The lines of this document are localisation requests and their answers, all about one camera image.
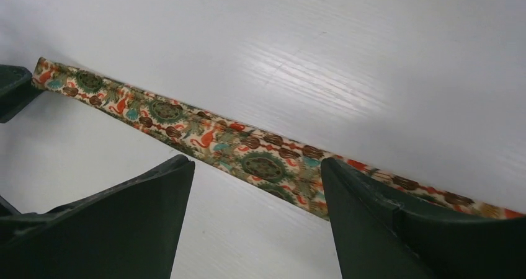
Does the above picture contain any orange green patterned tie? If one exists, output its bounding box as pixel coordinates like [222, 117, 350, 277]
[32, 56, 526, 221]

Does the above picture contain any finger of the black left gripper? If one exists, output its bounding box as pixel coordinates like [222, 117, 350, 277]
[1, 64, 43, 123]

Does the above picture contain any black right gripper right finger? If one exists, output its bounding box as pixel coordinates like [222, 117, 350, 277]
[321, 158, 525, 278]

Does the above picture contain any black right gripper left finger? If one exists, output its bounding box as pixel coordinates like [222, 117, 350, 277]
[1, 155, 195, 278]

